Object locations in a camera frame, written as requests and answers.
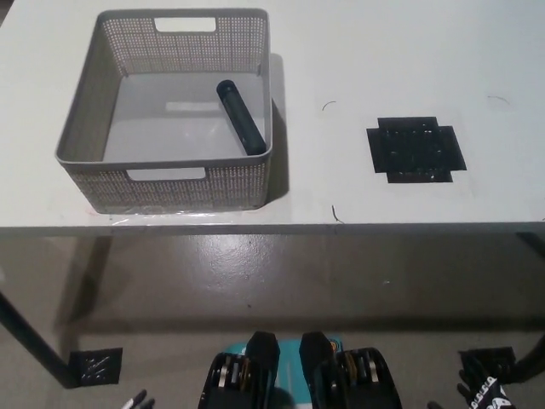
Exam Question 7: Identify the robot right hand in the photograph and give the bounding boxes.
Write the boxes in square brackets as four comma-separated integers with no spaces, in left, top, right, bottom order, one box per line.
[427,354,545,409]

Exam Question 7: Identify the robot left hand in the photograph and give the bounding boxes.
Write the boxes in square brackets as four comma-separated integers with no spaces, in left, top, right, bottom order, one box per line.
[122,388,157,409]

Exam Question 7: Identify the black electric screwdriver blue ring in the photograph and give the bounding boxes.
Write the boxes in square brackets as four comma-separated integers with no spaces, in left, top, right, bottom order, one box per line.
[215,79,266,155]

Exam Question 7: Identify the black table leg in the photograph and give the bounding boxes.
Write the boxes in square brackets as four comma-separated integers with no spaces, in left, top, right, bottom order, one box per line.
[0,293,72,389]
[513,232,545,381]

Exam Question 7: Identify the black teal robot body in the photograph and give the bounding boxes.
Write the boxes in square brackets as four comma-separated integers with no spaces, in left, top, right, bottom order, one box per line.
[196,331,404,409]

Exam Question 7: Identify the clear tape strip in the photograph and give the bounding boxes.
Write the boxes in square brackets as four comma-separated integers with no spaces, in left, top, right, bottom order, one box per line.
[106,207,261,227]

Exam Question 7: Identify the black tape pad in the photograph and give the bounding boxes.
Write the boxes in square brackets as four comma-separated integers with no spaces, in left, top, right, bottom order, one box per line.
[365,115,468,185]

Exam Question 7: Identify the grey perforated plastic basket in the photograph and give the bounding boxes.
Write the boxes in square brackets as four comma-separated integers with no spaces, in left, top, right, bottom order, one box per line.
[54,8,273,215]

